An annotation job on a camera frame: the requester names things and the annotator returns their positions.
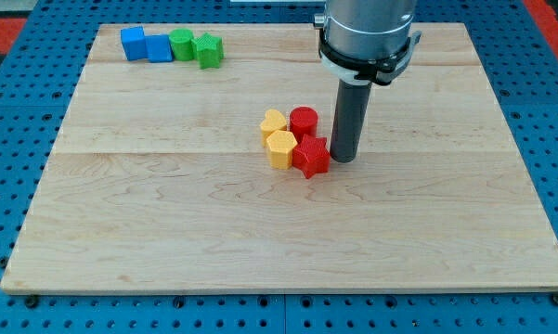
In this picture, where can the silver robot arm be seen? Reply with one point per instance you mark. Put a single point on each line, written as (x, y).
(366, 41)

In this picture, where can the yellow hexagon block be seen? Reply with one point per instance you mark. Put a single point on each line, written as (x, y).
(279, 148)

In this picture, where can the red star block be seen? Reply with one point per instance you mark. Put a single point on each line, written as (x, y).
(310, 156)

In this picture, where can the yellow heart block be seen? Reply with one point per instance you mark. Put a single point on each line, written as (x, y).
(274, 121)

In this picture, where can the red cylinder block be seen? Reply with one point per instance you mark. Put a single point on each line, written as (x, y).
(303, 121)

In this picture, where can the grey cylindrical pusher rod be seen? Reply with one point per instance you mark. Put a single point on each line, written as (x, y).
(350, 110)

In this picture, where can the wooden board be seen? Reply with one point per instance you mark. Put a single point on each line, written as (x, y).
(158, 184)

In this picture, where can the green star block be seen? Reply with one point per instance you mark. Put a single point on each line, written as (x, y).
(208, 50)

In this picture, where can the green cylinder block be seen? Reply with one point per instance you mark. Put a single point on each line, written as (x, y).
(181, 44)

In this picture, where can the blue cube block right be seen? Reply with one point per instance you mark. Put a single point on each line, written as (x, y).
(158, 48)

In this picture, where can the blue cube block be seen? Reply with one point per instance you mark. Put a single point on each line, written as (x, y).
(134, 43)
(158, 48)

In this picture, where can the blue cube block left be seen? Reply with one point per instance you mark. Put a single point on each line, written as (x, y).
(134, 43)

